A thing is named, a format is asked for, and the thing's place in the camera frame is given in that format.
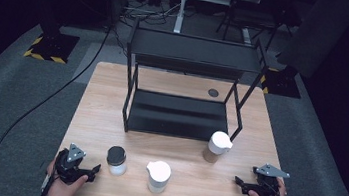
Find white-lid jar with brown powder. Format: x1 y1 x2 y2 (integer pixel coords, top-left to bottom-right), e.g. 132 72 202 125
201 129 236 166

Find black chair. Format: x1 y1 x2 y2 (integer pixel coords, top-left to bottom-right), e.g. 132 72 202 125
213 0 299 55

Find black-lid jar with white powder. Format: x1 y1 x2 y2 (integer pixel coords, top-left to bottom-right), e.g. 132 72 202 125
104 144 130 178

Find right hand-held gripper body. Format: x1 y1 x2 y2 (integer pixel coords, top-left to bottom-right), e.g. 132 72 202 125
248 161 292 196

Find white desk frame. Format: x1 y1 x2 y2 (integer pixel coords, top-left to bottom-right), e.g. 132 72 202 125
172 0 263 44

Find black stand base yellow stripes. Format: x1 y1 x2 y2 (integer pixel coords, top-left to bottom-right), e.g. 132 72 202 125
22 27 81 66
258 65 305 99

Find person's left hand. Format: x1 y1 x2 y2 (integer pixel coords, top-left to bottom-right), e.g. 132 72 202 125
43 157 91 196

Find black metal two-tier rack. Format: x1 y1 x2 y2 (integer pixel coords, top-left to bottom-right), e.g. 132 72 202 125
116 16 274 151

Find grey curtain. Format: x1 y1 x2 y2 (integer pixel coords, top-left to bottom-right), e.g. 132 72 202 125
273 0 349 84

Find left hand-held gripper cable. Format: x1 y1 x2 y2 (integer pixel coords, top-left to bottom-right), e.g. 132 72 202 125
39 171 54 196

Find bundle of floor cables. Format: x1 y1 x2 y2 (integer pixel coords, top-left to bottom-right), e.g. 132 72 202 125
117 0 183 30

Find dark round table grommet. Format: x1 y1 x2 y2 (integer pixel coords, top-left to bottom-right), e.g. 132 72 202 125
207 87 220 98

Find white-lid jar with white powder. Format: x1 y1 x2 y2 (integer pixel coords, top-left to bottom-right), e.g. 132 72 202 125
143 158 174 196

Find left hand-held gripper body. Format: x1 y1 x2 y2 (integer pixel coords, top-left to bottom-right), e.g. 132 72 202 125
51 140 90 188

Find long black floor cable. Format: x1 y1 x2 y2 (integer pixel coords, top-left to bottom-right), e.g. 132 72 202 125
0 12 114 196

